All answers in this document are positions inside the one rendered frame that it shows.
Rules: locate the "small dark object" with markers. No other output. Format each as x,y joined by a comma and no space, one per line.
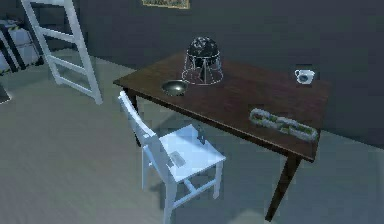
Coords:
201,134

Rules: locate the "dark metal bowl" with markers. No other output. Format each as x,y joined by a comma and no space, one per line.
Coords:
174,87

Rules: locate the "white wooden chair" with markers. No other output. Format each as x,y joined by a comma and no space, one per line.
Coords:
186,150

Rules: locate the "dark brown wooden table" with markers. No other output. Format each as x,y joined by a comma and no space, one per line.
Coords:
233,100

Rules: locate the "grey remote control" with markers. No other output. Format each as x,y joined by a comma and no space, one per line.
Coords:
177,158

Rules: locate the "white cup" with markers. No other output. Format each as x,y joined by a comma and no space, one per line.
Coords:
304,76

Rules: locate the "white ladder shelf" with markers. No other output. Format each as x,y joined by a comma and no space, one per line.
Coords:
71,50

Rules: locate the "black shelf with white boxes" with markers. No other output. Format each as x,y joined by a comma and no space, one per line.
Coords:
16,46

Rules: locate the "framed wall picture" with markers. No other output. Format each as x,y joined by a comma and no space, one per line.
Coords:
166,3

